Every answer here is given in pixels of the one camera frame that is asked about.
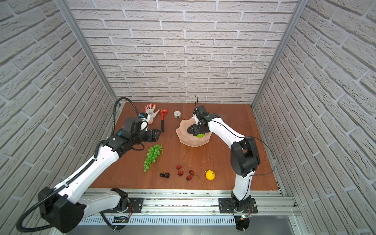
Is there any green grape bunch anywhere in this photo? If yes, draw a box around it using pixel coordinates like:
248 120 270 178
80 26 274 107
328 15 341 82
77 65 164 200
143 144 163 172

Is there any yellow lemon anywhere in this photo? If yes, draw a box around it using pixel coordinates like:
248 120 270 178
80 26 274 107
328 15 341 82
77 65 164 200
205 170 216 181

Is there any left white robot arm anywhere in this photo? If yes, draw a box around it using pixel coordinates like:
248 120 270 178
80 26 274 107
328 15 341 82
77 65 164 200
38 117 162 233

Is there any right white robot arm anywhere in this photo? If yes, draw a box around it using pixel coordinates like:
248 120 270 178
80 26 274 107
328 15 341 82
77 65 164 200
187 105 260 202

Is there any pink wavy fruit bowl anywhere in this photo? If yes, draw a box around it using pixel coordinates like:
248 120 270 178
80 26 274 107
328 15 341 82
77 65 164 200
176 117 212 147

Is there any white tape roll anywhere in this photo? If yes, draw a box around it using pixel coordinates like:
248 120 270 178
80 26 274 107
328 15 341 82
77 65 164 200
174 111 181 118

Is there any red white work glove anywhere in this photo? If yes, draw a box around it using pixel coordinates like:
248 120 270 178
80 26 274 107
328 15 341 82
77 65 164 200
145 103 160 124

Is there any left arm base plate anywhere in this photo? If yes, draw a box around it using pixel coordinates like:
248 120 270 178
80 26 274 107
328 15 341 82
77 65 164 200
111 197 144 213

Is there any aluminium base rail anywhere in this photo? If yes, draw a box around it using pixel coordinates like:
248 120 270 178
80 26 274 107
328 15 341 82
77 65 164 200
48 179 309 235

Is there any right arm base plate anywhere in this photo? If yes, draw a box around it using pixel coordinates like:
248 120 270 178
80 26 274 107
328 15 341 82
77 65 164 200
218 197 258 214

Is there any aluminium corner post left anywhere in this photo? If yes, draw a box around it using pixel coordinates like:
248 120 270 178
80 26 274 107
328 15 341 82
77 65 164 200
55 0 117 103

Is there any aluminium corner post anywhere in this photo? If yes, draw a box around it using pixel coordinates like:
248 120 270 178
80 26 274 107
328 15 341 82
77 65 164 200
251 0 309 108
55 0 117 103

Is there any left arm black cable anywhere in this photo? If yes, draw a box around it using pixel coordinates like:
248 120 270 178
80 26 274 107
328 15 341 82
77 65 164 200
16 96 147 233

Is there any aluminium corner post right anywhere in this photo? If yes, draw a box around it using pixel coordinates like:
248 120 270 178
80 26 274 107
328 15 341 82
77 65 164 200
251 0 309 108

